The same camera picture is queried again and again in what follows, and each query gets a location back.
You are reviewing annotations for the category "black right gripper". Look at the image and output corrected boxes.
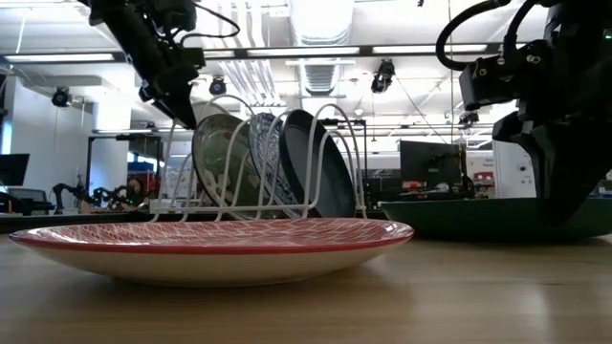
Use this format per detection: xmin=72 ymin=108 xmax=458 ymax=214
xmin=492 ymin=52 xmax=612 ymax=226

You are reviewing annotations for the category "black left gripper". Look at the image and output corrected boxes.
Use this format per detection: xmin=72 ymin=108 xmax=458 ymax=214
xmin=138 ymin=66 xmax=198 ymax=131

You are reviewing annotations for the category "green floral plate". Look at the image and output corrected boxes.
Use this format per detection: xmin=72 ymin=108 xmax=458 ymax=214
xmin=190 ymin=113 xmax=269 ymax=222

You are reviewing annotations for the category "blue patterned plate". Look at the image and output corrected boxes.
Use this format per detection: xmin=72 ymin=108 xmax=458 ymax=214
xmin=248 ymin=112 xmax=307 ymax=220

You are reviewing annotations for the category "white wire dish rack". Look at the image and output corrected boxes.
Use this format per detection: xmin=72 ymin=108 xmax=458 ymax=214
xmin=148 ymin=94 xmax=368 ymax=224

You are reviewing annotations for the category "large dark green bowl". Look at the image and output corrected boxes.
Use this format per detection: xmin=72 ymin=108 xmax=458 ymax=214
xmin=380 ymin=196 xmax=612 ymax=243

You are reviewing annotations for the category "red patterned plate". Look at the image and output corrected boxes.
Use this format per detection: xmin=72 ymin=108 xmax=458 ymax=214
xmin=8 ymin=218 xmax=415 ymax=289

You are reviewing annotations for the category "dark grey plate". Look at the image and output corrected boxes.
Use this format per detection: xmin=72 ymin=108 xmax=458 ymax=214
xmin=279 ymin=108 xmax=358 ymax=220

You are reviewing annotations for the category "white pillar with cameras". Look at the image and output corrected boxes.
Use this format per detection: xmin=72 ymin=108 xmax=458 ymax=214
xmin=492 ymin=140 xmax=539 ymax=200

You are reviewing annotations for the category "ceiling light strip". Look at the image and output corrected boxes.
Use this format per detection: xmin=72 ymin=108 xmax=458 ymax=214
xmin=372 ymin=44 xmax=489 ymax=54
xmin=247 ymin=46 xmax=361 ymax=56
xmin=4 ymin=53 xmax=116 ymax=63

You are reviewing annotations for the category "black monitor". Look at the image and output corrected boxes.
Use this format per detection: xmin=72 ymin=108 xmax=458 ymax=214
xmin=0 ymin=152 xmax=31 ymax=187
xmin=399 ymin=140 xmax=469 ymax=192

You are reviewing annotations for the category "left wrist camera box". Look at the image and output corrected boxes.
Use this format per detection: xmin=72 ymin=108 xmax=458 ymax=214
xmin=179 ymin=46 xmax=207 ymax=68

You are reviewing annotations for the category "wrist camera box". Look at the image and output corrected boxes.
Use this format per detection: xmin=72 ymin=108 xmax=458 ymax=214
xmin=458 ymin=40 xmax=554 ymax=112
xmin=179 ymin=46 xmax=207 ymax=68

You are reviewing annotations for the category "black left camera cable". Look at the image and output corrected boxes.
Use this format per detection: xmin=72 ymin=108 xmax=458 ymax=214
xmin=179 ymin=2 xmax=241 ymax=47

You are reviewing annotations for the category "black camera cable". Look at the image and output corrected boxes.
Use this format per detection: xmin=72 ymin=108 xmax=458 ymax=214
xmin=435 ymin=0 xmax=527 ymax=73
xmin=179 ymin=2 xmax=241 ymax=47

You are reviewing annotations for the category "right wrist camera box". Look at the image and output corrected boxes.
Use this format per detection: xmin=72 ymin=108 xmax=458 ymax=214
xmin=458 ymin=40 xmax=554 ymax=112

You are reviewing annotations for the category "thin hanging cord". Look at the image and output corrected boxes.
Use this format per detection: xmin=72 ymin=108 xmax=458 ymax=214
xmin=447 ymin=0 xmax=454 ymax=144

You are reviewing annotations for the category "silver ribbed ceiling duct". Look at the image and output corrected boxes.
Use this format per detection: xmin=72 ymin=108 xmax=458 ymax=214
xmin=289 ymin=0 xmax=356 ymax=96

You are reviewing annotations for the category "black right camera cable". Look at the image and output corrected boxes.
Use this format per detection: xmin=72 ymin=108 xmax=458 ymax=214
xmin=435 ymin=0 xmax=527 ymax=73

